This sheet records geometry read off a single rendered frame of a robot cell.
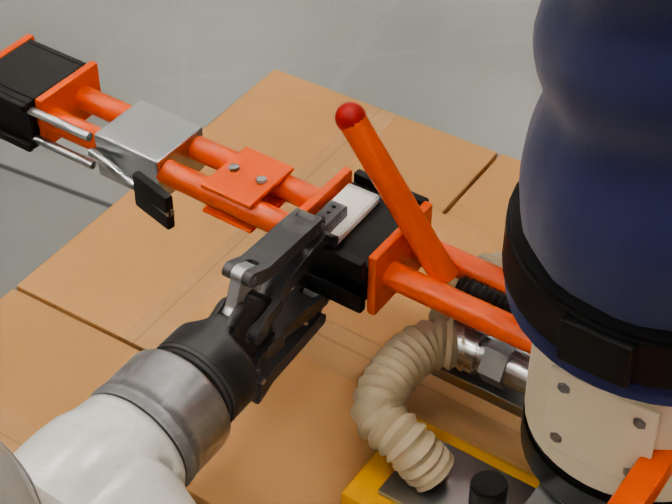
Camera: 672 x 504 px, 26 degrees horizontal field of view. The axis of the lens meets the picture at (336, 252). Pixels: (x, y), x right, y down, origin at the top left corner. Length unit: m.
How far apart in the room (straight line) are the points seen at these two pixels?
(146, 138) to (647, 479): 0.51
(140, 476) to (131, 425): 0.04
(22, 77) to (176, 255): 0.70
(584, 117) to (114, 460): 0.36
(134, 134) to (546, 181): 0.46
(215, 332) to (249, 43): 2.35
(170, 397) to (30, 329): 0.92
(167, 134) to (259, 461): 0.29
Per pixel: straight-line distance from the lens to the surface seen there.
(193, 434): 0.98
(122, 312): 1.89
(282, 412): 1.19
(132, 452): 0.95
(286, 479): 1.15
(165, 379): 0.99
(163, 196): 1.17
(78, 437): 0.95
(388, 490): 1.11
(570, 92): 0.83
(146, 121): 1.25
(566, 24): 0.84
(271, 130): 2.17
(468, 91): 3.20
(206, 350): 1.01
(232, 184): 1.18
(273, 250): 1.05
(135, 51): 3.35
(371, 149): 1.08
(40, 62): 1.33
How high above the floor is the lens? 1.84
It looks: 42 degrees down
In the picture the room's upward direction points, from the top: straight up
